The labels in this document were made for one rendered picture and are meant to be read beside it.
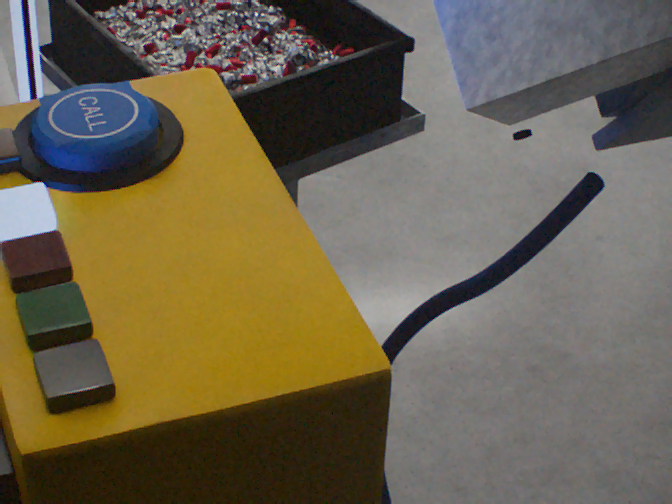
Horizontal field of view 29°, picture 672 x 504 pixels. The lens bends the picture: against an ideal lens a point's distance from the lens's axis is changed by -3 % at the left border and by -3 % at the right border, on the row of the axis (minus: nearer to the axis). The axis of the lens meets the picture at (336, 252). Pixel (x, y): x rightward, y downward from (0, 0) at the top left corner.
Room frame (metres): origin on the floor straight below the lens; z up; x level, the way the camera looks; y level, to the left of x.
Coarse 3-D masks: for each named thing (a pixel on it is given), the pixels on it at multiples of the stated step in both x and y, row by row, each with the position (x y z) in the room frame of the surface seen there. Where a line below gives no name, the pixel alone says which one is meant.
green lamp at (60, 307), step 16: (48, 288) 0.27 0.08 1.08; (64, 288) 0.27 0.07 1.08; (80, 288) 0.27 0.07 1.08; (16, 304) 0.26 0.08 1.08; (32, 304) 0.26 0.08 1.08; (48, 304) 0.26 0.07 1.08; (64, 304) 0.26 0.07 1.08; (80, 304) 0.26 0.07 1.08; (32, 320) 0.25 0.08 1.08; (48, 320) 0.26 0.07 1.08; (64, 320) 0.26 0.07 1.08; (80, 320) 0.26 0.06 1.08; (32, 336) 0.25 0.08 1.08; (48, 336) 0.25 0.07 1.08; (64, 336) 0.25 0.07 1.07; (80, 336) 0.25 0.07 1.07
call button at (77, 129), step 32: (64, 96) 0.36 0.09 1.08; (96, 96) 0.36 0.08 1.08; (128, 96) 0.36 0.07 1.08; (32, 128) 0.34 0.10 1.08; (64, 128) 0.34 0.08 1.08; (96, 128) 0.34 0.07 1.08; (128, 128) 0.34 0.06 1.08; (64, 160) 0.33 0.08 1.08; (96, 160) 0.33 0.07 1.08; (128, 160) 0.33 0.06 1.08
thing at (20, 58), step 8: (16, 0) 0.57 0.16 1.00; (16, 8) 0.57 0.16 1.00; (16, 16) 0.57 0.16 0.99; (16, 24) 0.57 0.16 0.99; (16, 32) 0.57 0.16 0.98; (16, 40) 0.58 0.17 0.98; (16, 48) 0.58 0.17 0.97; (16, 56) 0.58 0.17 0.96; (24, 56) 0.57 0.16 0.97; (16, 64) 0.59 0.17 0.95; (24, 64) 0.57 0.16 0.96; (24, 72) 0.57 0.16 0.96; (24, 80) 0.57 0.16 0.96; (24, 88) 0.57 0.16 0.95; (24, 96) 0.57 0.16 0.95
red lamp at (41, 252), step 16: (16, 240) 0.29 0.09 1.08; (32, 240) 0.29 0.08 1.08; (48, 240) 0.29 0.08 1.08; (16, 256) 0.28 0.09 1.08; (32, 256) 0.28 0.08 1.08; (48, 256) 0.28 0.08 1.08; (64, 256) 0.28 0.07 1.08; (16, 272) 0.27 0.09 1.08; (32, 272) 0.27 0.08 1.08; (48, 272) 0.28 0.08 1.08; (64, 272) 0.28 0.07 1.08; (16, 288) 0.27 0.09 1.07; (32, 288) 0.27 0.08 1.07
